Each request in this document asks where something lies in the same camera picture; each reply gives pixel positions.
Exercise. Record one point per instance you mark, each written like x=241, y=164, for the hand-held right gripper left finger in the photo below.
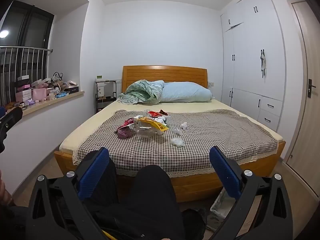
x=92, y=172

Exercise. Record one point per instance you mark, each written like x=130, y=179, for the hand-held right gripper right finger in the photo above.
x=225, y=172

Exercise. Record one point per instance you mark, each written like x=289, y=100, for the grey plastic bin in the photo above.
x=220, y=210

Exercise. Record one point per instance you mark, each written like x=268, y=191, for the purple cloth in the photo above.
x=124, y=133

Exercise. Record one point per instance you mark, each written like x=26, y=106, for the large white tissue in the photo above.
x=177, y=142

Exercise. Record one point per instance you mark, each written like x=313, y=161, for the red and white snack packet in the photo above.
x=126, y=123

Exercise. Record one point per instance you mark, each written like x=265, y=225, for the clear plastic wrap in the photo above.
x=177, y=131

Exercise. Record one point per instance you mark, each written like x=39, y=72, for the clear plastic bottle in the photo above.
x=145, y=132

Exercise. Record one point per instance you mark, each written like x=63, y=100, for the yellow snack packet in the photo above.
x=152, y=125

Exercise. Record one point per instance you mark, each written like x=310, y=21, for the red and dark snack wrapper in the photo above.
x=156, y=113

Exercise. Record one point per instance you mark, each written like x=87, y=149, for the person's left hand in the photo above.
x=3, y=187

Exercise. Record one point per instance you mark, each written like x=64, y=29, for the pile of pink cosmetic boxes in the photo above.
x=23, y=93

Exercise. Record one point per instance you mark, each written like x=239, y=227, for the brown checked blanket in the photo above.
x=212, y=135

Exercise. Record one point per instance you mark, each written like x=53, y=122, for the pink pouch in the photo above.
x=39, y=94

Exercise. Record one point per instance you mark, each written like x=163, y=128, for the beige stone window sill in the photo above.
x=62, y=98

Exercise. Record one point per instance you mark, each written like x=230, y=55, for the metal window railing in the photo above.
x=25, y=62

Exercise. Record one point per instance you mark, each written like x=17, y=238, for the pale yellow mattress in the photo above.
x=105, y=112

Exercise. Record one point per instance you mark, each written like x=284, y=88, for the person's legs in black trousers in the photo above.
x=150, y=200

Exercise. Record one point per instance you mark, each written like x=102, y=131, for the black flat box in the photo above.
x=72, y=89

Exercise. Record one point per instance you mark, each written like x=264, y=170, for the black metal bedside rack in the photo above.
x=111, y=100

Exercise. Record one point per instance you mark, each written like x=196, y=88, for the white bedside appliance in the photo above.
x=100, y=90

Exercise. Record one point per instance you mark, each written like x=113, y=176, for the light wooden door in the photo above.
x=302, y=130

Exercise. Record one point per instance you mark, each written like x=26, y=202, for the light blue pillow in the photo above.
x=185, y=92

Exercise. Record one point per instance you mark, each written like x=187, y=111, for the green floral quilt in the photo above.
x=142, y=92

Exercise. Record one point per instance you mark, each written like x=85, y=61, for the dark framed window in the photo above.
x=30, y=25

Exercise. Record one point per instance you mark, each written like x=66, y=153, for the white built-in wardrobe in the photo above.
x=250, y=55

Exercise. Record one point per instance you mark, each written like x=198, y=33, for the wooden bed frame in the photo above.
x=160, y=73

